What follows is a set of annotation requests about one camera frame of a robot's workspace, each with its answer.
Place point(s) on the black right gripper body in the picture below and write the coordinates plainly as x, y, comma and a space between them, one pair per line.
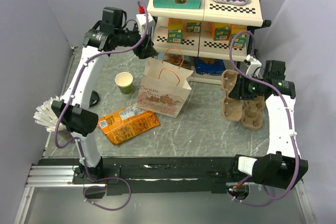
248, 88

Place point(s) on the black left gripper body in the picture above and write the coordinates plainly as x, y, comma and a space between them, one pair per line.
140, 50

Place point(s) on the green paper coffee cup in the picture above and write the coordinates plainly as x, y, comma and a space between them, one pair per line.
124, 81

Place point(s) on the white Cream Bear paper bag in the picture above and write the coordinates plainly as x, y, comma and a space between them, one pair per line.
164, 87

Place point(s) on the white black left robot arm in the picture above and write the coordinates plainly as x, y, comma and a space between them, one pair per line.
100, 42

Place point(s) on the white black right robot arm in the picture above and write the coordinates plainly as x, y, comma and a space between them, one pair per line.
282, 166

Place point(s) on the blue chips bag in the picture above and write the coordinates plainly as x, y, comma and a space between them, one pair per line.
209, 66

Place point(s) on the orange green snack box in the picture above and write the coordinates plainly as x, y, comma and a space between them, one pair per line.
241, 39
220, 31
193, 26
175, 31

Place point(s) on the brown chips bag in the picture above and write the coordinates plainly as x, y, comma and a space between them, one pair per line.
178, 60

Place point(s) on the cream black three-tier shelf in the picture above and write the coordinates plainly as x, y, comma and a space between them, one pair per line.
201, 44

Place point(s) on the black plastic cup lid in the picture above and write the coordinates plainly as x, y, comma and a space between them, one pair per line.
94, 99

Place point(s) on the orange chips bag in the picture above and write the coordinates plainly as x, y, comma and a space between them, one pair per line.
127, 123

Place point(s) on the white paper straws bundle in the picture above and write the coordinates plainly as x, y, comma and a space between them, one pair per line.
45, 116

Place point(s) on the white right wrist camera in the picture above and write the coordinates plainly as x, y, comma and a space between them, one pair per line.
253, 66

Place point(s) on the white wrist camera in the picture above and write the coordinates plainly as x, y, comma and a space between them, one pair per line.
141, 22
253, 66

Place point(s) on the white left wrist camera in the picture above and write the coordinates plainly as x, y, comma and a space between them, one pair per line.
141, 22

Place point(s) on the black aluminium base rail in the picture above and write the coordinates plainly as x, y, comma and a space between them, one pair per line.
139, 175

